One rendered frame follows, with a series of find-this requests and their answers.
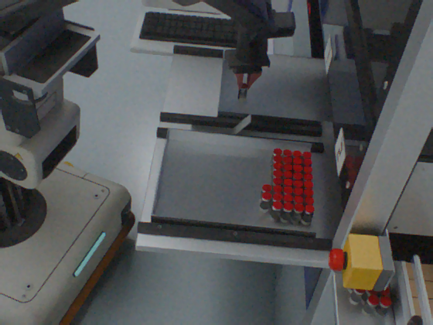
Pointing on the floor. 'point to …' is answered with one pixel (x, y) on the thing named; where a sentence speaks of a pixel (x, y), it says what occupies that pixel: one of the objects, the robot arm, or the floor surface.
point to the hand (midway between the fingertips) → (243, 86)
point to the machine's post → (386, 155)
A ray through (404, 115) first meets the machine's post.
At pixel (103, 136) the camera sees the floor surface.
